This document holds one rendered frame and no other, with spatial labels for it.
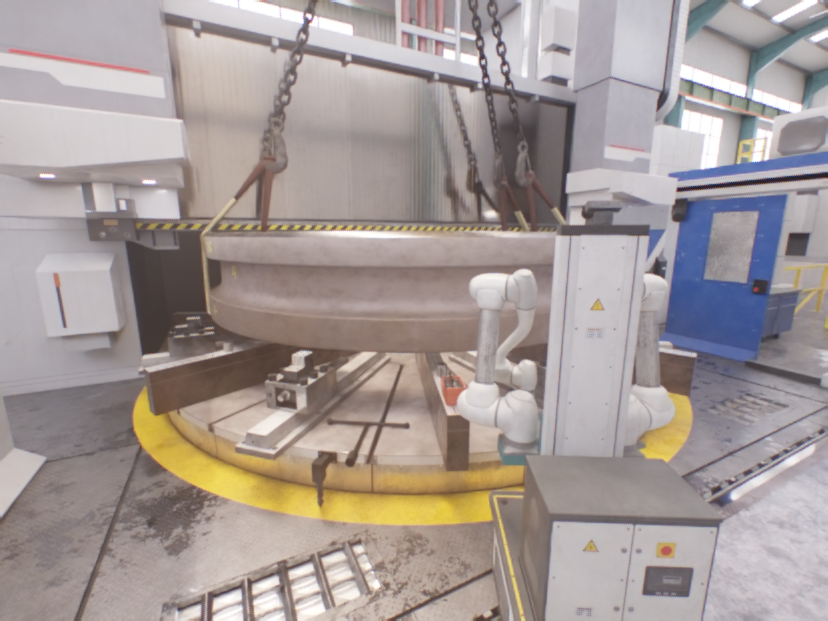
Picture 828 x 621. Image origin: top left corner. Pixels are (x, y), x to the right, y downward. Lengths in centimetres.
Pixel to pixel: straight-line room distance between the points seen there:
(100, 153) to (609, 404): 359
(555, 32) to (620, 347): 710
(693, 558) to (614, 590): 28
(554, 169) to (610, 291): 635
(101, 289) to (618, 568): 504
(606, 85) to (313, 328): 540
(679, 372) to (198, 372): 426
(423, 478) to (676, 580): 155
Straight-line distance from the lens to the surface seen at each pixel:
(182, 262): 819
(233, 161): 552
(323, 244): 297
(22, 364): 604
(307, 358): 305
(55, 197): 472
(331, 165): 572
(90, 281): 529
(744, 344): 713
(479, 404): 193
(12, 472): 407
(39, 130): 376
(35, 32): 435
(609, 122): 670
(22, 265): 583
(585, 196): 663
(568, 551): 160
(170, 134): 364
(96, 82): 420
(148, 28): 430
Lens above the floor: 174
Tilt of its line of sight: 11 degrees down
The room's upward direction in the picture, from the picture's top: straight up
